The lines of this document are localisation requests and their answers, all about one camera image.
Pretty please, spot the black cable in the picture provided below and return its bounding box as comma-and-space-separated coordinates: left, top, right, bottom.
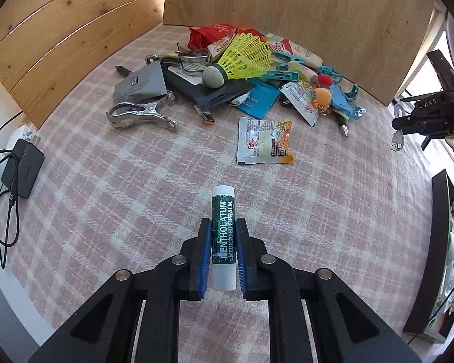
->
0, 110, 24, 270

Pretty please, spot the black pouch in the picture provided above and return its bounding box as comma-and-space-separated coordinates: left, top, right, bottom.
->
162, 66, 258, 109

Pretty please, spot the red white snack packet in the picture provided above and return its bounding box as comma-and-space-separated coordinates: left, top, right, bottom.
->
206, 35, 294, 61

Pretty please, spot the white orange sauce packet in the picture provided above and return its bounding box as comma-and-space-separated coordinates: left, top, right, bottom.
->
236, 116, 295, 165

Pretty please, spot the green label lip balm stick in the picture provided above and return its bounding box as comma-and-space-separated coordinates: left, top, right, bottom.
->
211, 185, 237, 292

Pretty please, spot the white red seasoning packet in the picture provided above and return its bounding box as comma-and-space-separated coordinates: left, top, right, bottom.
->
279, 81, 321, 126

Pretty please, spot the grey foil sachet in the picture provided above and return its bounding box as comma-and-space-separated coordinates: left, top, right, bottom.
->
114, 62, 168, 101

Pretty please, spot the steel spring clamp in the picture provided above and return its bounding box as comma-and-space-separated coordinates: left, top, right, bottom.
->
105, 90, 179, 132
145, 42, 213, 74

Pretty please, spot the USB flash drive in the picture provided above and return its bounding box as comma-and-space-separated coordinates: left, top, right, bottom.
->
194, 105, 216, 126

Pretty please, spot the blue phone stand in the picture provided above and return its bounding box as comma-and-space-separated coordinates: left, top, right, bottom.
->
327, 81, 361, 121

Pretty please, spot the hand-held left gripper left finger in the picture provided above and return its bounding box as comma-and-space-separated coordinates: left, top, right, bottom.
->
27, 217, 212, 363

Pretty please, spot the yellow shuttlecock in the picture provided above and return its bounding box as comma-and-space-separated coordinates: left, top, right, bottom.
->
201, 32, 275, 90

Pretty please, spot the orange octopus keychain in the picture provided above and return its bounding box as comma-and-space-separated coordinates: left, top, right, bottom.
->
311, 86, 334, 116

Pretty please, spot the white USB cable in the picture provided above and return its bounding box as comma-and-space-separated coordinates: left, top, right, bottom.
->
391, 100, 406, 153

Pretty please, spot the black power adapter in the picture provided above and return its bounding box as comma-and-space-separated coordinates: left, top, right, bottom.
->
0, 138, 45, 199

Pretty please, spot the white USB plug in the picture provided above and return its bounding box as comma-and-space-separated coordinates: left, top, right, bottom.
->
229, 92, 256, 109

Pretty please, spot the blue sachet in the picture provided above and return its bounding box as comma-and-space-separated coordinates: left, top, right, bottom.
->
236, 83, 283, 119

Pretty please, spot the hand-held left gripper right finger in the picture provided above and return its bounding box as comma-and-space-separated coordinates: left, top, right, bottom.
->
235, 217, 422, 363

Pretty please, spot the wooden slat panel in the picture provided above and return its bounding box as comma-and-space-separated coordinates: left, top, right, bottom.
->
0, 0, 171, 130

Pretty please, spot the white sunscreen tube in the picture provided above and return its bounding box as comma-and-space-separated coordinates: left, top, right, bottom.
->
287, 40, 324, 71

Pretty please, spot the plywood board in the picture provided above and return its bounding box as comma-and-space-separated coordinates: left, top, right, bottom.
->
163, 0, 436, 107

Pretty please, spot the black box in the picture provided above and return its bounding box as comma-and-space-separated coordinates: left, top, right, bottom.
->
403, 170, 454, 343

